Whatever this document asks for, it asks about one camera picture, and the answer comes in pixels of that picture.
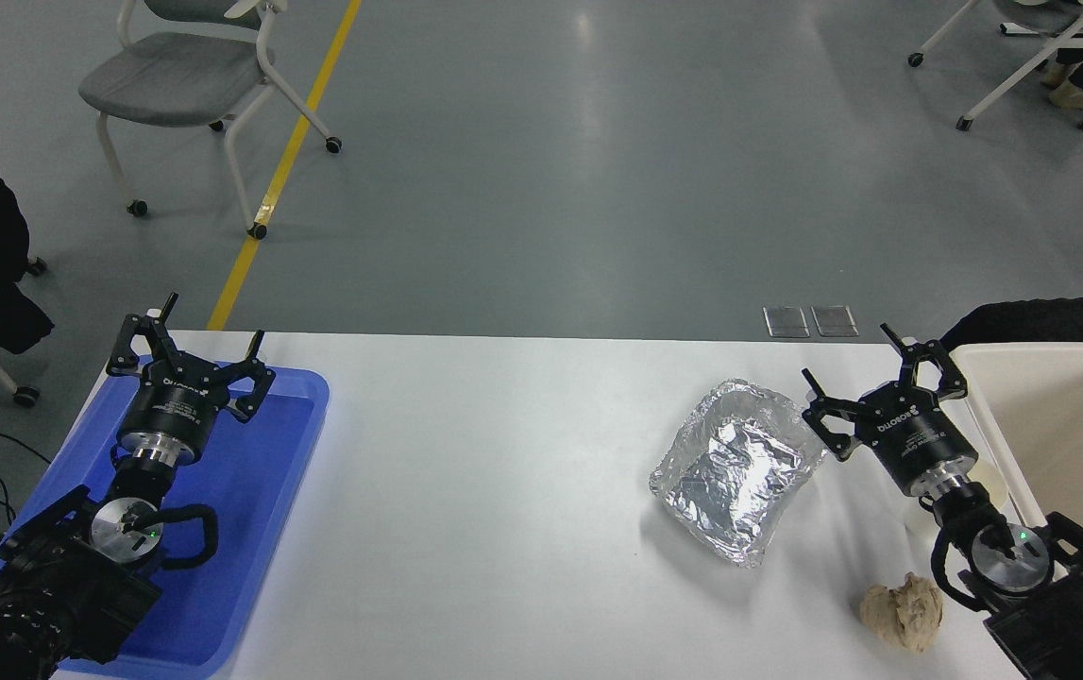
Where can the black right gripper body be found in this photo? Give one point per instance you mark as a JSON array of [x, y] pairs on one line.
[[919, 439]]

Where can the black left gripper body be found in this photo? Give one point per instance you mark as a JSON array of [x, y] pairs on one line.
[[173, 406]]

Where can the pale paper cup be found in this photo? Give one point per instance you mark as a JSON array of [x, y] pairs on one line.
[[996, 489]]

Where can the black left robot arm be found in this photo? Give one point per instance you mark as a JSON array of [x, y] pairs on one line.
[[59, 586]]

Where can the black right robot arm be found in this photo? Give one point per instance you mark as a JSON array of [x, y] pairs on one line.
[[1070, 604]]

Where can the metal floor outlet plate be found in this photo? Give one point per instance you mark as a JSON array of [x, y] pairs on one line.
[[834, 320], [786, 321]]

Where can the blue plastic tray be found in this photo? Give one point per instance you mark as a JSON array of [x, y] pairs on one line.
[[248, 491]]

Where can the black bulky object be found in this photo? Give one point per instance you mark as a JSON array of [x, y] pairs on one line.
[[1041, 323]]

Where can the crumpled silver foil tray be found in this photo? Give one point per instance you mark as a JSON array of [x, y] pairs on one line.
[[739, 472]]

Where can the large pale plastic bin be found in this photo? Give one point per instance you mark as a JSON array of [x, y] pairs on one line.
[[1070, 425]]

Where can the crumpled tan paper ball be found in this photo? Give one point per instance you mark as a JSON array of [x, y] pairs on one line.
[[902, 614]]

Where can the grey seat white frame chair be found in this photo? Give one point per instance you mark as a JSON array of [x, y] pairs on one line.
[[173, 76]]

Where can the white frame wheeled chair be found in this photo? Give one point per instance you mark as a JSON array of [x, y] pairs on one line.
[[1037, 61]]

